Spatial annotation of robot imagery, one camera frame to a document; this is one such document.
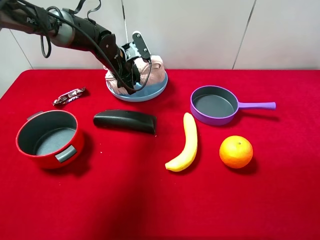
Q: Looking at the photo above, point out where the pink towel black band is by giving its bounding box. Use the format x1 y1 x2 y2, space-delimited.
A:
105 55 165 95

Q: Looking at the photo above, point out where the red toy cooking pot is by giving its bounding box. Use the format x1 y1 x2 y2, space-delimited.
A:
15 110 85 170

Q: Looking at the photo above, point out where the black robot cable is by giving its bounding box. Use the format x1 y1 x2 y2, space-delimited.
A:
4 0 152 93

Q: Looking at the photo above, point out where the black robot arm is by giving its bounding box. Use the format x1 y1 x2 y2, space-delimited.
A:
0 0 140 95

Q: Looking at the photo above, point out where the orange fruit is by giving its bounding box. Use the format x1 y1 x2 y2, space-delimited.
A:
219 135 253 169

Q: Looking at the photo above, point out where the black glasses case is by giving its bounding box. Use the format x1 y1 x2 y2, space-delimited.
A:
93 109 157 135

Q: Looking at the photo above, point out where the purple toy frying pan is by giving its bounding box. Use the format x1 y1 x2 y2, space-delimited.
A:
190 85 276 126

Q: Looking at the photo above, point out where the light blue round plate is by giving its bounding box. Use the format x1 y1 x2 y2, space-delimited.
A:
107 71 168 103

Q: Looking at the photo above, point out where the yellow banana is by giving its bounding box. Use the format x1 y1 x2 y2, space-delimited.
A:
165 112 198 172

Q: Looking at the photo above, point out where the silver candy bar wrapper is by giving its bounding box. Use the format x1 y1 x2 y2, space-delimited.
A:
52 87 86 106

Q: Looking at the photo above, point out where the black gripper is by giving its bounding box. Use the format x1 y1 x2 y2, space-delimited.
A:
116 42 141 95

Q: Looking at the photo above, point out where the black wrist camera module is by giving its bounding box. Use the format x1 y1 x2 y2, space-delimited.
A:
132 31 151 60

